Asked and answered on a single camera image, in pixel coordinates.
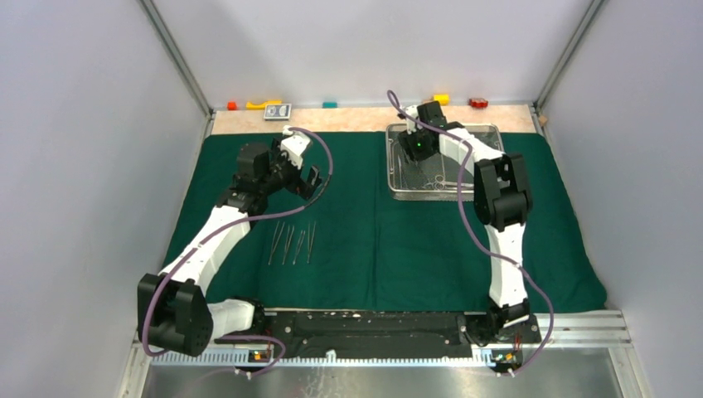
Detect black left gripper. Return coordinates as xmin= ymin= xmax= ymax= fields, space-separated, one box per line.
xmin=259 ymin=135 xmax=322 ymax=200

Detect metal mesh instrument tray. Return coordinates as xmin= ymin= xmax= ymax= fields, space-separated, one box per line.
xmin=385 ymin=123 xmax=504 ymax=201

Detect steel tweezers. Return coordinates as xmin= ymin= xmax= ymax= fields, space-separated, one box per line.
xmin=267 ymin=221 xmax=285 ymax=265
xmin=292 ymin=231 xmax=306 ymax=265
xmin=282 ymin=225 xmax=295 ymax=265
xmin=306 ymin=221 xmax=317 ymax=264

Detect dark green surgical drape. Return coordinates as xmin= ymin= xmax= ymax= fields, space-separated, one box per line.
xmin=162 ymin=130 xmax=608 ymax=314

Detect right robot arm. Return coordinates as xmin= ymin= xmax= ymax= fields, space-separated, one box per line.
xmin=397 ymin=101 xmax=533 ymax=342

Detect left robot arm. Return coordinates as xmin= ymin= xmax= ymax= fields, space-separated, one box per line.
xmin=137 ymin=135 xmax=322 ymax=357

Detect surgical forceps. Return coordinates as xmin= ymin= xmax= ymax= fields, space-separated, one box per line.
xmin=395 ymin=155 xmax=406 ymax=190

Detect surgical scissors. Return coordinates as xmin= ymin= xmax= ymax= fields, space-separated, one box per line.
xmin=429 ymin=174 xmax=473 ymax=190

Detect yellow wooden block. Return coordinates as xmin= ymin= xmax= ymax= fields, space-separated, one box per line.
xmin=433 ymin=94 xmax=450 ymax=106

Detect red toy block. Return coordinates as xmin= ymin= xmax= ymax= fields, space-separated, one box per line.
xmin=468 ymin=97 xmax=489 ymax=109

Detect playing card box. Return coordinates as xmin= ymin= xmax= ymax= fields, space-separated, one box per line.
xmin=264 ymin=104 xmax=292 ymax=121

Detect yellow toy piece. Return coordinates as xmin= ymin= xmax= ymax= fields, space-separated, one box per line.
xmin=245 ymin=99 xmax=282 ymax=110

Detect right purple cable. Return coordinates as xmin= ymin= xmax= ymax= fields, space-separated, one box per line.
xmin=386 ymin=90 xmax=555 ymax=378

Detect purple cable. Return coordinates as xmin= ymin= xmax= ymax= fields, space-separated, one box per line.
xmin=386 ymin=90 xmax=555 ymax=378
xmin=141 ymin=126 xmax=334 ymax=380

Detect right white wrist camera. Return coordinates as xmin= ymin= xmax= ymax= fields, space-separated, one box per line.
xmin=398 ymin=105 xmax=418 ymax=134

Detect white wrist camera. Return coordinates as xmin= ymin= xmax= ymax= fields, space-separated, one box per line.
xmin=279 ymin=125 xmax=312 ymax=170
xmin=398 ymin=105 xmax=418 ymax=134

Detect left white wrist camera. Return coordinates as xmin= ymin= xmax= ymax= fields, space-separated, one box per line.
xmin=279 ymin=125 xmax=312 ymax=170

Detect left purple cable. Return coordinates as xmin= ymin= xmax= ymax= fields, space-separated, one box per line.
xmin=141 ymin=126 xmax=334 ymax=380

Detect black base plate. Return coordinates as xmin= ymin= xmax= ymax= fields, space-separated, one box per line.
xmin=247 ymin=311 xmax=542 ymax=360

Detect aluminium frame rail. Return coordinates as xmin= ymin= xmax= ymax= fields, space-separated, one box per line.
xmin=131 ymin=310 xmax=633 ymax=348

